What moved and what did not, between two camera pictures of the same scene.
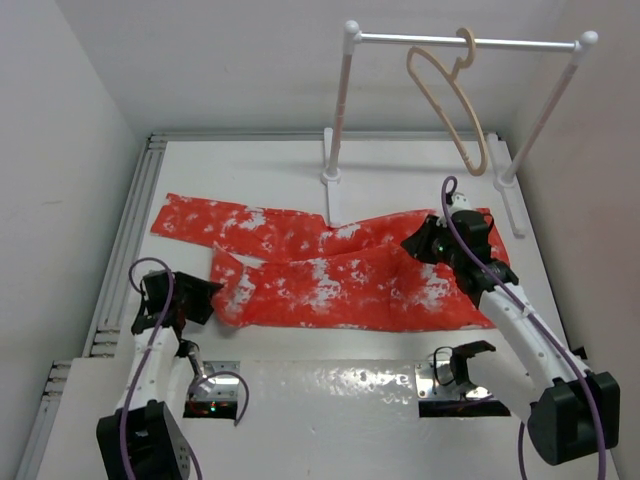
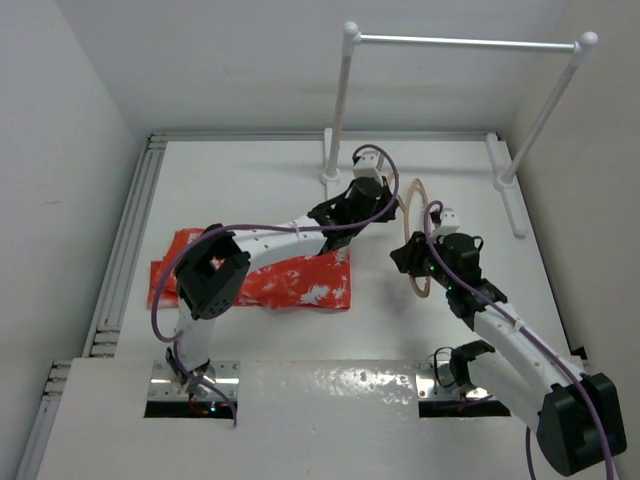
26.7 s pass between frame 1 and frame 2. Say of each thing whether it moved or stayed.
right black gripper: moved
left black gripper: moved
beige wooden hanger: moved
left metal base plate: stayed
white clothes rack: stayed
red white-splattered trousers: moved
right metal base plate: stayed
